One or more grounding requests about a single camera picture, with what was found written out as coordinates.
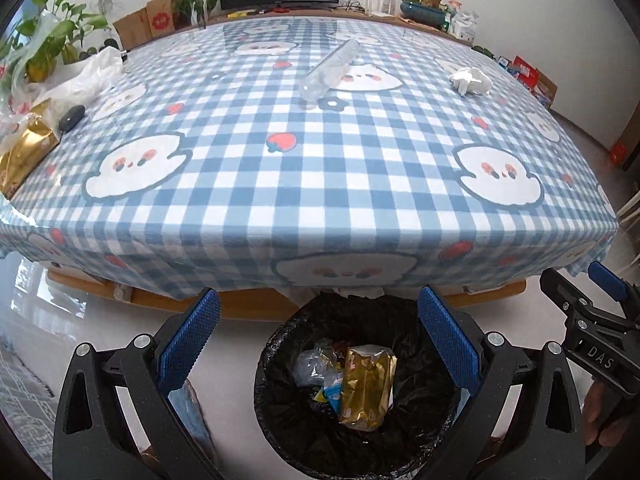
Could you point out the black lined trash bin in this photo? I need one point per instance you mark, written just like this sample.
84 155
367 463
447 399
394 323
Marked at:
309 436

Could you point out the brown cardboard box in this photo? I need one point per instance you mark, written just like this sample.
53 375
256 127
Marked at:
153 21

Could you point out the person's right hand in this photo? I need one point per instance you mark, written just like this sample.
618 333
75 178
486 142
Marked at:
624 430

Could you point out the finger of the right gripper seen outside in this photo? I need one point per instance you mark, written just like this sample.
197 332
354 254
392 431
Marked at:
614 286

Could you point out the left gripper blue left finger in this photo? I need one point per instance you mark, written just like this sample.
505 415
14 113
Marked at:
182 338

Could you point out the colourful toy boxes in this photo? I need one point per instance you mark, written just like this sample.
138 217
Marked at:
535 81

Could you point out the small gold snack bag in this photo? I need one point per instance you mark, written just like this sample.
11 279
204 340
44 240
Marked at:
24 144

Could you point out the potted spider plant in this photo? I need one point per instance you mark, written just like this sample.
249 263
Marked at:
192 13

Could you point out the white plastic bag on table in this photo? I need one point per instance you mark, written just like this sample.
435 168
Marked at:
80 83

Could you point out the large gold snack bag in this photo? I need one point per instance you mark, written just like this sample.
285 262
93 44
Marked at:
367 386

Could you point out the green pothos plant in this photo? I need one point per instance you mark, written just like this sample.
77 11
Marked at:
55 34

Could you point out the blue bonsai planter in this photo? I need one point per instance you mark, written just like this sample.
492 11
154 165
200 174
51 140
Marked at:
425 12

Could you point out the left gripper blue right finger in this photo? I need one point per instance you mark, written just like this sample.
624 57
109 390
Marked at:
461 358

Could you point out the clear plastic bag with trash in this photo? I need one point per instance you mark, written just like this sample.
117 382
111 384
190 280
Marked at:
321 367

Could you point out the blue checked cartoon tablecloth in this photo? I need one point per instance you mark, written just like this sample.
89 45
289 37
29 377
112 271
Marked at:
203 167

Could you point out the white tissue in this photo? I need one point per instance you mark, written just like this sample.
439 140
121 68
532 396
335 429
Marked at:
470 80

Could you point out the dark grey computer mouse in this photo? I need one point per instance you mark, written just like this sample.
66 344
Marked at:
71 118

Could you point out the white TV cabinet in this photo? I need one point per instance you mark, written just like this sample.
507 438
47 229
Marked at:
335 14

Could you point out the clear plastic bottle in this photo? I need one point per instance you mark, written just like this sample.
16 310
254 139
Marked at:
329 72

